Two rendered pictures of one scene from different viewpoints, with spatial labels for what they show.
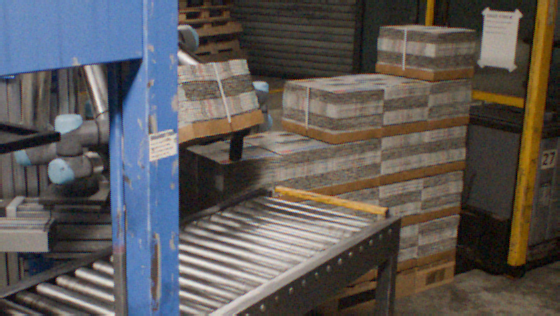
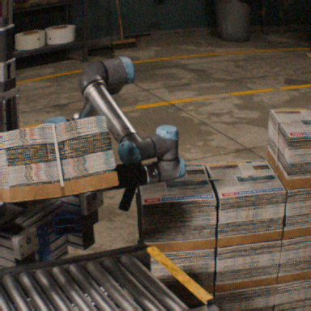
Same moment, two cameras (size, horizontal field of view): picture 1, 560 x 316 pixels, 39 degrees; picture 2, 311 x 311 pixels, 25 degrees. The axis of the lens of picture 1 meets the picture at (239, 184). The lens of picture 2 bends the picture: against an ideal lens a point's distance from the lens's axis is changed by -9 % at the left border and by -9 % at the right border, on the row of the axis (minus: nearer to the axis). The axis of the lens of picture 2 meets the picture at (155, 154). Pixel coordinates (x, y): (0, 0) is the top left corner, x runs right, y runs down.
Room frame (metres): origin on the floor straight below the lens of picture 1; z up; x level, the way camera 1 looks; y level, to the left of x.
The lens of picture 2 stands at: (0.75, -1.27, 1.98)
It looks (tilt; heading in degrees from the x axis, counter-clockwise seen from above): 20 degrees down; 30
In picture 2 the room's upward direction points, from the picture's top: 1 degrees counter-clockwise
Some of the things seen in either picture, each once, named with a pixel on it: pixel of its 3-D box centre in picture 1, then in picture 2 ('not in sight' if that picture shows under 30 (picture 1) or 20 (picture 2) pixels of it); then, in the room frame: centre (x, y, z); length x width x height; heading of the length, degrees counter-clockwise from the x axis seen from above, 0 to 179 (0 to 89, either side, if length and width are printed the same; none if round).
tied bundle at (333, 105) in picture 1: (331, 109); (306, 146); (3.54, -0.42, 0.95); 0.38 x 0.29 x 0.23; 34
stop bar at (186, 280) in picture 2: (329, 200); (179, 274); (2.56, -0.31, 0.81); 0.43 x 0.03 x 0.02; 55
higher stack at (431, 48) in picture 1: (416, 157); not in sight; (3.88, -0.90, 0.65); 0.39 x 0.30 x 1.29; 35
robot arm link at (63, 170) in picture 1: (69, 168); not in sight; (2.16, 0.48, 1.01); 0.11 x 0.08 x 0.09; 144
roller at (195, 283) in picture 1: (175, 280); not in sight; (1.92, 0.16, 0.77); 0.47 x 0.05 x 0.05; 55
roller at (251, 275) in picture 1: (206, 266); not in sight; (2.03, 0.09, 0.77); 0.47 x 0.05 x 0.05; 55
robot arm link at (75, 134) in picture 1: (74, 134); not in sight; (2.17, 0.47, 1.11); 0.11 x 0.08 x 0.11; 117
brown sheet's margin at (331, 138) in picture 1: (330, 128); (305, 165); (3.54, -0.42, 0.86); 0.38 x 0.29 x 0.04; 34
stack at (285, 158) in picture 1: (303, 224); (270, 257); (3.46, -0.30, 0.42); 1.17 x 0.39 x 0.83; 125
